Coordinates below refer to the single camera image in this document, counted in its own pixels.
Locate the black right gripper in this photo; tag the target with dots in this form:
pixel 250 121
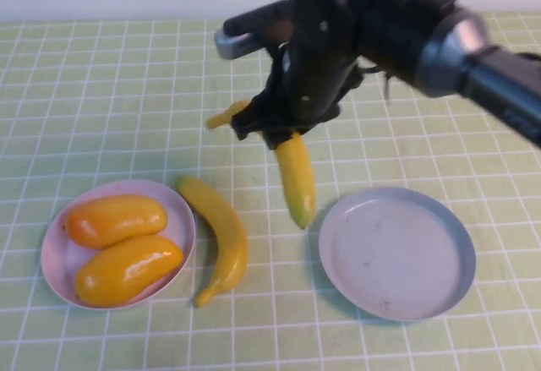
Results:
pixel 308 88

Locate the yellow banana green blossom end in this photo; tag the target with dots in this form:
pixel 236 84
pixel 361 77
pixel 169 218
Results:
pixel 298 176

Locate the long curved yellow banana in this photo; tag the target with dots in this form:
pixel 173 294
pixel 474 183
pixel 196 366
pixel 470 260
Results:
pixel 230 240

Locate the orange yellow mango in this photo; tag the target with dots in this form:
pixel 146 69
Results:
pixel 114 221

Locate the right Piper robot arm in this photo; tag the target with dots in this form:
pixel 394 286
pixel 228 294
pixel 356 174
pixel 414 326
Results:
pixel 465 58

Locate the blue round plate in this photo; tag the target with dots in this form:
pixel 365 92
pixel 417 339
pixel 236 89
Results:
pixel 397 257

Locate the pink round plate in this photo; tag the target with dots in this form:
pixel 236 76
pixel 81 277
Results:
pixel 55 261

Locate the grey zip tie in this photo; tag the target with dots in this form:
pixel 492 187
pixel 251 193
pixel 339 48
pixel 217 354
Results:
pixel 386 90

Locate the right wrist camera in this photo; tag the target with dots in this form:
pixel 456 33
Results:
pixel 249 33

